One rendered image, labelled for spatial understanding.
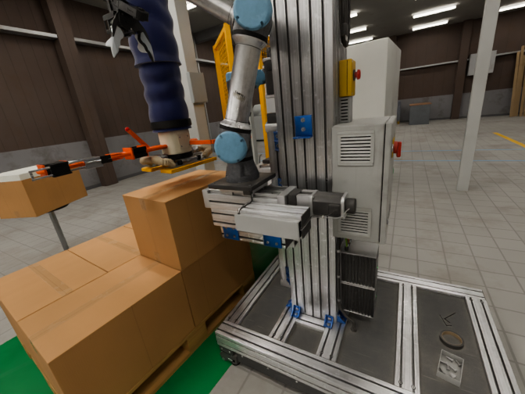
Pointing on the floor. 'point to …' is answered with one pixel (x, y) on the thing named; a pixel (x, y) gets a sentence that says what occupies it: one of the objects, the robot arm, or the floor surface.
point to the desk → (419, 113)
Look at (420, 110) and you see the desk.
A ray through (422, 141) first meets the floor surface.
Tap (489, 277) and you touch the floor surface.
